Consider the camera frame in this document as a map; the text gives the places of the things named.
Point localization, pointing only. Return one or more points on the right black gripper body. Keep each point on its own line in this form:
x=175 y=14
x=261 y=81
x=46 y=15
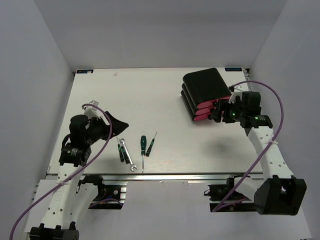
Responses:
x=235 y=111

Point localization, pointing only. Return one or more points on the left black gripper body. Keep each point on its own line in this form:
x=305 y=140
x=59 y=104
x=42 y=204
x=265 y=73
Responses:
x=99 y=130

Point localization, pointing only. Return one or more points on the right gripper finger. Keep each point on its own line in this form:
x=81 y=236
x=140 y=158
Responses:
x=218 y=103
x=216 y=115

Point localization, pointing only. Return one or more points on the pink top drawer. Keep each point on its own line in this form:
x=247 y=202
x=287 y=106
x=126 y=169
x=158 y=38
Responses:
x=210 y=103

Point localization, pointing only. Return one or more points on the silver combination wrench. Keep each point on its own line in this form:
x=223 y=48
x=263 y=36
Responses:
x=133 y=167

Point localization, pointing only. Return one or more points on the large green-handled screwdriver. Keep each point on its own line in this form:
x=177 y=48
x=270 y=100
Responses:
x=143 y=143

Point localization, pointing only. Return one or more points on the black drawer cabinet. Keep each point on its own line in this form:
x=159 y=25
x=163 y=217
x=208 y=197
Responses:
x=201 y=86

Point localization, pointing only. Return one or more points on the small precision screwdriver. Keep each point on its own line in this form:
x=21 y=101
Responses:
x=120 y=151
x=125 y=156
x=151 y=145

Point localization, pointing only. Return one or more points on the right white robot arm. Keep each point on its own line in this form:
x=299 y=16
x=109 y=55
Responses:
x=281 y=193

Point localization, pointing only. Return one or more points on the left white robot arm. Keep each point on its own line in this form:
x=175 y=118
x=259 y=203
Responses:
x=73 y=195

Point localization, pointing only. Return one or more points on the right blue corner label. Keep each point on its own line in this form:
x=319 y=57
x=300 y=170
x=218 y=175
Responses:
x=233 y=69

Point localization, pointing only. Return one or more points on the blue corner label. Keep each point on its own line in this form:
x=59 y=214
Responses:
x=84 y=71
x=233 y=69

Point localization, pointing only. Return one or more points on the left blue corner label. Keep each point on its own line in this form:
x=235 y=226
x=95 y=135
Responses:
x=84 y=71

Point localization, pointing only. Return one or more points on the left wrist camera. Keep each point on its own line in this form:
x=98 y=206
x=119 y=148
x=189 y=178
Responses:
x=90 y=109

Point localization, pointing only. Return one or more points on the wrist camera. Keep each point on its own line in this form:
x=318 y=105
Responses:
x=90 y=109
x=235 y=91

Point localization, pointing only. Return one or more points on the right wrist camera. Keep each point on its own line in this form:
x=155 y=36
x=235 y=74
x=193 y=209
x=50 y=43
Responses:
x=235 y=91

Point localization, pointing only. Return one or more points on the aluminium table edge rail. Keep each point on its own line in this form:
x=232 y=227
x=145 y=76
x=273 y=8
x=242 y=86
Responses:
x=168 y=177

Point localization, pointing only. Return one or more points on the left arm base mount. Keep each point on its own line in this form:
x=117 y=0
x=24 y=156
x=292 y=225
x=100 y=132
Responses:
x=108 y=195

